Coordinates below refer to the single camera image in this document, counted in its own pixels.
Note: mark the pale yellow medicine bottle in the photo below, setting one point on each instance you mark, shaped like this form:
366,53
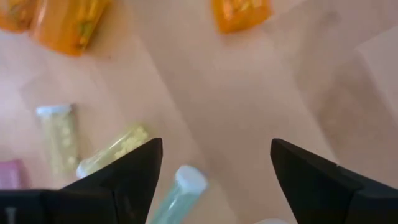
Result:
59,137
121,149

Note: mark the orange medicine bottle white cap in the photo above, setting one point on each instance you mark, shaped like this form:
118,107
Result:
66,25
14,15
241,14

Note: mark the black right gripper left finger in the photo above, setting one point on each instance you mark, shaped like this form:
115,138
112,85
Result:
124,193

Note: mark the teal medicine bottle white cap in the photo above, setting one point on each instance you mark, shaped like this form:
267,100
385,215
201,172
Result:
183,193

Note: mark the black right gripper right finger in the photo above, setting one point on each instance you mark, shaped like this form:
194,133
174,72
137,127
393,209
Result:
326,193

